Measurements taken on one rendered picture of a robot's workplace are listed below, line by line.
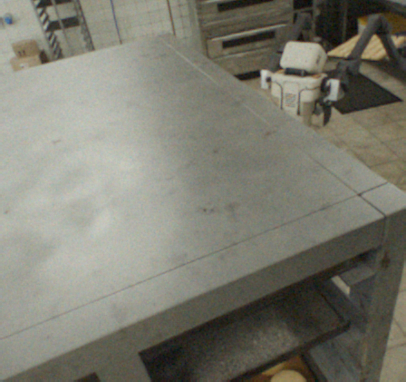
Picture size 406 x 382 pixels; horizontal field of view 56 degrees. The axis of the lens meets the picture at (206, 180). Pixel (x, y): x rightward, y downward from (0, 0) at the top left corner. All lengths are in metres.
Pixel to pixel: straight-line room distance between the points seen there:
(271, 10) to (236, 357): 4.93
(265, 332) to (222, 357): 0.05
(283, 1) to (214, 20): 0.87
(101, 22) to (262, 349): 5.77
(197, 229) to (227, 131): 0.15
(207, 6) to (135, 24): 1.40
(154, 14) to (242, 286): 5.80
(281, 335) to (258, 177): 0.16
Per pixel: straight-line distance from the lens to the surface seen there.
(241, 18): 5.07
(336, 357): 0.51
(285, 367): 0.60
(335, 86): 2.23
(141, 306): 0.26
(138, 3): 5.96
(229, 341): 0.41
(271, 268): 0.27
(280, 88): 2.31
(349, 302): 0.41
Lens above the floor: 2.02
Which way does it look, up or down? 35 degrees down
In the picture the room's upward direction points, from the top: 11 degrees counter-clockwise
